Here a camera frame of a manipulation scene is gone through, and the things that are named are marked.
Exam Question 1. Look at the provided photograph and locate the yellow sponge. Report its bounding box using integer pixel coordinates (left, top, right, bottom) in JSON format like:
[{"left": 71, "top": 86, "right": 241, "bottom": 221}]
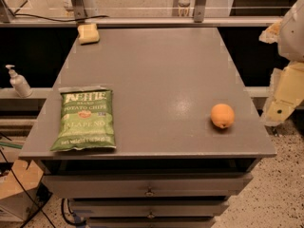
[{"left": 77, "top": 24, "right": 100, "bottom": 45}]

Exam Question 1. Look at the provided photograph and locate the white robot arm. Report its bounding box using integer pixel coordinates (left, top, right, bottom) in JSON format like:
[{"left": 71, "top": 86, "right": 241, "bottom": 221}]
[{"left": 259, "top": 0, "right": 304, "bottom": 126}]

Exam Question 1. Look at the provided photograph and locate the green jalapeno chip bag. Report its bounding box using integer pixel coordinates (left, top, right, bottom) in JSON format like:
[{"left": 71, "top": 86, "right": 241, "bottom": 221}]
[{"left": 50, "top": 85, "right": 116, "bottom": 151}]

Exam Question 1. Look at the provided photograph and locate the orange fruit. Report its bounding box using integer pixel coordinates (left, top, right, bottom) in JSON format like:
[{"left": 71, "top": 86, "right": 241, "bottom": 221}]
[{"left": 210, "top": 104, "right": 235, "bottom": 129}]

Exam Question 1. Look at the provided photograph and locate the grey drawer cabinet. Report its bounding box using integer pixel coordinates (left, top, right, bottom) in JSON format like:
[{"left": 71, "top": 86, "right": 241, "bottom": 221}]
[{"left": 21, "top": 28, "right": 276, "bottom": 228}]

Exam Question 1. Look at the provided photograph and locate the white pump soap bottle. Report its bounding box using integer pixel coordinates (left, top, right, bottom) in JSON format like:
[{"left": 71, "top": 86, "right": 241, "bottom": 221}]
[{"left": 6, "top": 65, "right": 32, "bottom": 98}]

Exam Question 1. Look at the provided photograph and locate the cardboard box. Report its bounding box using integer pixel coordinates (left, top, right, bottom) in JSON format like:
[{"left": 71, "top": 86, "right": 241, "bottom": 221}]
[{"left": 0, "top": 160, "right": 44, "bottom": 222}]

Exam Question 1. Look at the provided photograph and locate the right metal post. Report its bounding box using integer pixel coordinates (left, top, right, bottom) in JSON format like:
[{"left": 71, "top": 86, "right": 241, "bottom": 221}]
[{"left": 193, "top": 0, "right": 207, "bottom": 23}]

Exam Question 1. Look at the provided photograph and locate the metal post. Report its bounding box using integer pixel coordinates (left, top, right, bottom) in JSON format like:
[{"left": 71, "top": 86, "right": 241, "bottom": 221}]
[
  {"left": 193, "top": 0, "right": 207, "bottom": 23},
  {"left": 71, "top": 0, "right": 86, "bottom": 20}
]

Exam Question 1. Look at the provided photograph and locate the left metal post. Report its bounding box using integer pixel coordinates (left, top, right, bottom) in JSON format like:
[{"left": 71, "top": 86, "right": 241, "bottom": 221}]
[{"left": 71, "top": 0, "right": 86, "bottom": 20}]

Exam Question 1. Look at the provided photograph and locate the black cable on shelf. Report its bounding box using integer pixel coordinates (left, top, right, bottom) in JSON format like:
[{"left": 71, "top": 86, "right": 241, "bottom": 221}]
[{"left": 12, "top": 12, "right": 110, "bottom": 23}]

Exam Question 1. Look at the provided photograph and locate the black floor cable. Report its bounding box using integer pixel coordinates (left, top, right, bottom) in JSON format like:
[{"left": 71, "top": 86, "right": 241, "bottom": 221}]
[{"left": 0, "top": 149, "right": 58, "bottom": 228}]

